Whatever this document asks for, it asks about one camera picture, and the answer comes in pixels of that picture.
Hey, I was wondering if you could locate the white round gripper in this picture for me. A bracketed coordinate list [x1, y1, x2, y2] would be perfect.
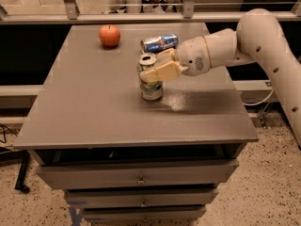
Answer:
[140, 37, 211, 83]

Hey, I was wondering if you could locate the silver green 7up can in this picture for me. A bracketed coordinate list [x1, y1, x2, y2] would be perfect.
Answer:
[136, 53, 163, 101]

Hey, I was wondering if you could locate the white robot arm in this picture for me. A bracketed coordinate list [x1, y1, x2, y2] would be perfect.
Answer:
[140, 8, 301, 144]

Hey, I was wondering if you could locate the blue silver Red Bull can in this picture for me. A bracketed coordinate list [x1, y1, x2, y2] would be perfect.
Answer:
[140, 34, 179, 53]

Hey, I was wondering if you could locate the red apple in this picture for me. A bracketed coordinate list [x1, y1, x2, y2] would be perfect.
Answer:
[99, 24, 120, 47]

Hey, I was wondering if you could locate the grey drawer cabinet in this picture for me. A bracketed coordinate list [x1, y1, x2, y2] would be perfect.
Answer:
[12, 23, 260, 226]

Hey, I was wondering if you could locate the middle grey drawer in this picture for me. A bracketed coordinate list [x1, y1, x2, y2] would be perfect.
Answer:
[65, 187, 218, 208]

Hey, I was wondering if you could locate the grey drawer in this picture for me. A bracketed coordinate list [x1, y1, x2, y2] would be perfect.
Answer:
[83, 205, 206, 222]
[37, 159, 239, 189]
[65, 187, 218, 208]

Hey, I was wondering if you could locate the bottom grey drawer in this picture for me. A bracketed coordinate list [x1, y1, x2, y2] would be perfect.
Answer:
[83, 205, 206, 222]

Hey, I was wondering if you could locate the top grey drawer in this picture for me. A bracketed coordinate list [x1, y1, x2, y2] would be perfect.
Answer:
[37, 159, 239, 189]

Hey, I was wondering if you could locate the black chair leg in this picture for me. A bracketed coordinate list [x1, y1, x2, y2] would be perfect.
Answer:
[0, 148, 30, 194]

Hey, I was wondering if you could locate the white cable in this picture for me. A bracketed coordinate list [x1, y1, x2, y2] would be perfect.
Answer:
[243, 87, 276, 107]

